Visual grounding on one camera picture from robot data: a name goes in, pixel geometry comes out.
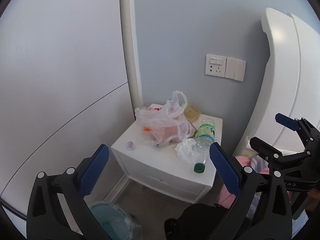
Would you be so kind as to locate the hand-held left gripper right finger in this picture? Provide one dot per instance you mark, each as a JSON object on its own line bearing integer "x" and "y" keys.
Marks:
{"x": 223, "y": 170}

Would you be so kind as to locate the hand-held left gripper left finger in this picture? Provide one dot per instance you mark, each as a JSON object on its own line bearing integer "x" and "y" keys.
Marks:
{"x": 95, "y": 170}

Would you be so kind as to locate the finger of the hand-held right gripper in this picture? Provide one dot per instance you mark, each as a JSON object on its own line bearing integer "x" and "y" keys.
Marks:
{"x": 286, "y": 121}
{"x": 262, "y": 147}

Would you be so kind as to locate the clear plastic bottle green cap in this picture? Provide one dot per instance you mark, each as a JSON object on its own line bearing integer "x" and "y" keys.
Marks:
{"x": 203, "y": 142}

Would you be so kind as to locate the white tissue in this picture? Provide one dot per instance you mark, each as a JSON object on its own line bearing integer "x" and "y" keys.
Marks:
{"x": 183, "y": 150}

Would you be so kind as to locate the teal trash bin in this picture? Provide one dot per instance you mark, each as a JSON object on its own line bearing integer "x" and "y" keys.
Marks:
{"x": 110, "y": 217}

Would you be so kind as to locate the rose gold cosmetic box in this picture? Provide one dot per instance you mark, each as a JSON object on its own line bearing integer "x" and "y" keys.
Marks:
{"x": 192, "y": 112}

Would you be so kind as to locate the clear plastic bag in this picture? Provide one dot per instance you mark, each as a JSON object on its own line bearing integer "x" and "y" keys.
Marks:
{"x": 160, "y": 120}

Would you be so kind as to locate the pink floral bedding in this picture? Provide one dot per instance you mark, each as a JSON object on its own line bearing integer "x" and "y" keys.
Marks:
{"x": 225, "y": 195}

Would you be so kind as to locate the white baseboard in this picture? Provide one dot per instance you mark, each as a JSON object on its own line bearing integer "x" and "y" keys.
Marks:
{"x": 117, "y": 190}

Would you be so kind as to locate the small pink cap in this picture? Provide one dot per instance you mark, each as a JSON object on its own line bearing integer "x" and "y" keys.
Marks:
{"x": 130, "y": 145}

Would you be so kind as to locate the white bed headboard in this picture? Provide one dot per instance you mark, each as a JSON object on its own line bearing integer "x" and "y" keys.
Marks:
{"x": 282, "y": 67}

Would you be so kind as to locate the black trousers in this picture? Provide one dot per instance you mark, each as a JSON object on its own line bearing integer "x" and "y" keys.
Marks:
{"x": 200, "y": 220}

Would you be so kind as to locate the white nightstand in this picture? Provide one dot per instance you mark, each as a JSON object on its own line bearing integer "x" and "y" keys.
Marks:
{"x": 162, "y": 165}

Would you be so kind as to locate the clear bin liner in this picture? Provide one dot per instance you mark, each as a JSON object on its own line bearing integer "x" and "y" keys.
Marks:
{"x": 133, "y": 226}

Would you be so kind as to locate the white wall switch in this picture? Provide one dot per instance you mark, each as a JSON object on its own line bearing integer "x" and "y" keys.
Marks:
{"x": 235, "y": 68}

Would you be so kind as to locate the white wall socket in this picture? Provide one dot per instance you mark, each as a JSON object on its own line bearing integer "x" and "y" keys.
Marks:
{"x": 215, "y": 66}

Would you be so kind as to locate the black wall strip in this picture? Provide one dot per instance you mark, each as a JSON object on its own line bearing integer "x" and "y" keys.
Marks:
{"x": 12, "y": 208}

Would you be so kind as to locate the white vertical wall trim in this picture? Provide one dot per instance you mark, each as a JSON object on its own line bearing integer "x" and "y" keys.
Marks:
{"x": 128, "y": 42}

